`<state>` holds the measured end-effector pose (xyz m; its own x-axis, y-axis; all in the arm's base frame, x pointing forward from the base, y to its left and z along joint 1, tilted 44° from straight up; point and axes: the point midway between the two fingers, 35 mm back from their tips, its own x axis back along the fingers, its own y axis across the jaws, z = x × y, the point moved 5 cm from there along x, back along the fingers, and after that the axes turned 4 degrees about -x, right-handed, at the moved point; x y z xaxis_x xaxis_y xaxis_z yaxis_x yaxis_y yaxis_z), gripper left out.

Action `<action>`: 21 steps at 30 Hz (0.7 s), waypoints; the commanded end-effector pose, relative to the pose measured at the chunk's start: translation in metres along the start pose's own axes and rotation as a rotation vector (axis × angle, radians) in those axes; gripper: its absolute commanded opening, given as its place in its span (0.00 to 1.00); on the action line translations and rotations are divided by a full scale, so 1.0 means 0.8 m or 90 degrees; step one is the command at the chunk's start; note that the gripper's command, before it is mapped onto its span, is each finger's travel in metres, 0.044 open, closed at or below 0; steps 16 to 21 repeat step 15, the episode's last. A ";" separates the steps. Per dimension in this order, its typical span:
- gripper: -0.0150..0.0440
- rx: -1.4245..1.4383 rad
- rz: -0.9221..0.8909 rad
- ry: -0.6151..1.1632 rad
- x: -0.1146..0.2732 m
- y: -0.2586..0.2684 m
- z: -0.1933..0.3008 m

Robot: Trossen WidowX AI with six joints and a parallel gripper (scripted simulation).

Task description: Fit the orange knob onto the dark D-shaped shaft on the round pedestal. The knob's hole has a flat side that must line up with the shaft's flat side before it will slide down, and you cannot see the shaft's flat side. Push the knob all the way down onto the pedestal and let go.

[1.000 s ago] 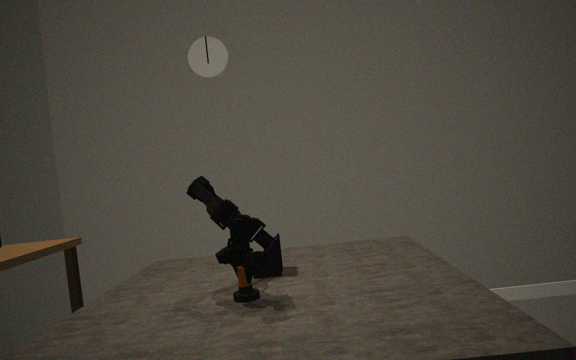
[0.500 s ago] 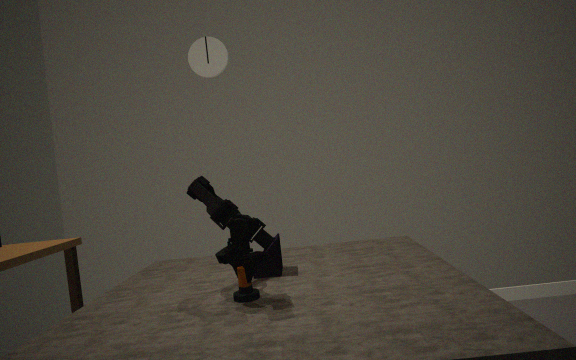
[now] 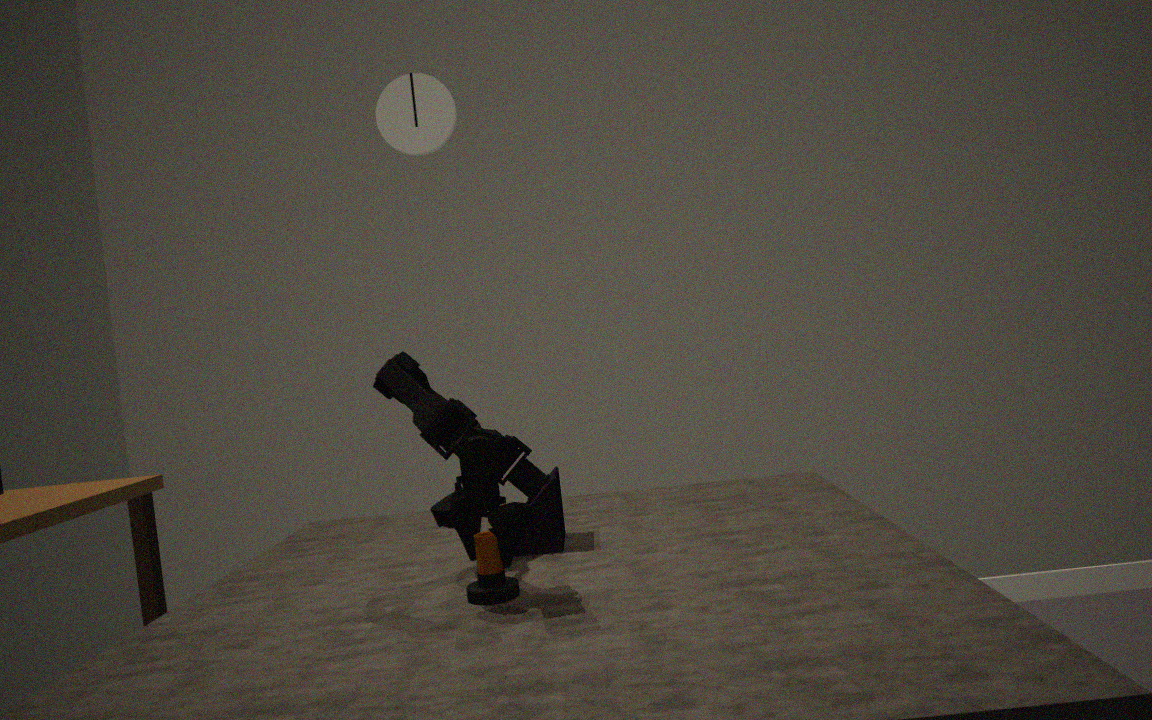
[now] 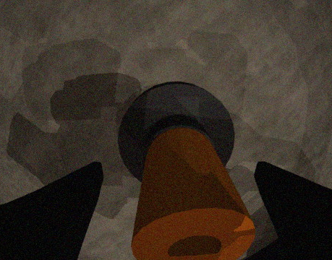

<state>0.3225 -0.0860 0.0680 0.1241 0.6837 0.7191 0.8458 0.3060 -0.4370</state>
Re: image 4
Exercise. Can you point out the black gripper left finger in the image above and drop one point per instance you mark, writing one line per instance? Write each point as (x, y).
(51, 223)

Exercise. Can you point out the dark grey round pedestal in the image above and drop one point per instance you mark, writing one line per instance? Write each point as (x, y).
(167, 106)

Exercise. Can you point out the orange knob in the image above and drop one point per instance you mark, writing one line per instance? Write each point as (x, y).
(188, 208)

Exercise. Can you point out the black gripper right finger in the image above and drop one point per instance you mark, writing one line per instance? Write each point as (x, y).
(301, 212)

